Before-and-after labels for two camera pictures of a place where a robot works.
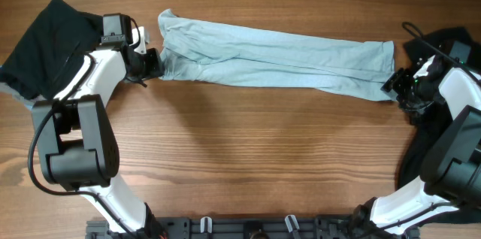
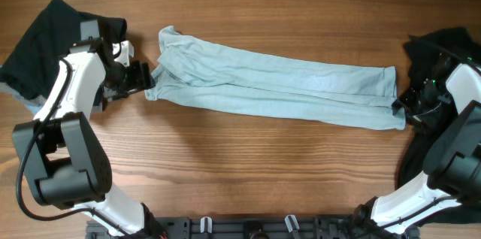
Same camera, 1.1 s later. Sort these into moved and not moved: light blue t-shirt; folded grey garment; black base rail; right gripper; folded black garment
Moved: light blue t-shirt; right gripper
Not moved: folded black garment; black base rail; folded grey garment
